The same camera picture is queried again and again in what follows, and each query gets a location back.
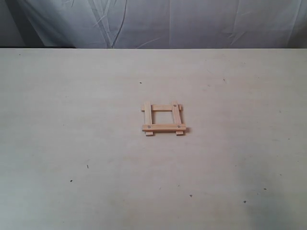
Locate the wood strip with magnets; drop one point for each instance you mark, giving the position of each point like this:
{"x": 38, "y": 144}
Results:
{"x": 164, "y": 127}
{"x": 176, "y": 114}

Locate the plain wood strip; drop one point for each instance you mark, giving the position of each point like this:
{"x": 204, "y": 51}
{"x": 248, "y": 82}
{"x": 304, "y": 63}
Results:
{"x": 162, "y": 108}
{"x": 148, "y": 114}

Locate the white backdrop cloth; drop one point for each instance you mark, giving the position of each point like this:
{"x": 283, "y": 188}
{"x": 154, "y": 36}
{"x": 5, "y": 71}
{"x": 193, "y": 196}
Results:
{"x": 153, "y": 24}

